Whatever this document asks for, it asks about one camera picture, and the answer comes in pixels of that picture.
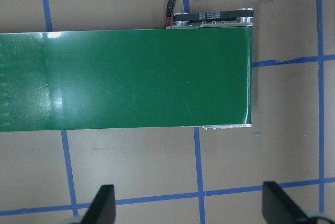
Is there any red black motor wire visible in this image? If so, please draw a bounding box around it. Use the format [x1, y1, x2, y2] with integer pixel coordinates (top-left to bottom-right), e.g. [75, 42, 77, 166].
[164, 0, 182, 29]

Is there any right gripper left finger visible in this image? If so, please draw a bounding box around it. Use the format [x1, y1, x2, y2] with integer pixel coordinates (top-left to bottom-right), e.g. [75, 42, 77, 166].
[80, 185, 116, 224]

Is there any green conveyor belt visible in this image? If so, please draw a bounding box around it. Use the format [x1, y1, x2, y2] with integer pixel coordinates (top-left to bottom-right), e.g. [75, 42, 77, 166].
[1, 8, 253, 132]

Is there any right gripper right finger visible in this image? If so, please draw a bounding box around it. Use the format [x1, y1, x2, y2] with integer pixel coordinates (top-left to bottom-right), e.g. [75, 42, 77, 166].
[262, 181, 309, 223]

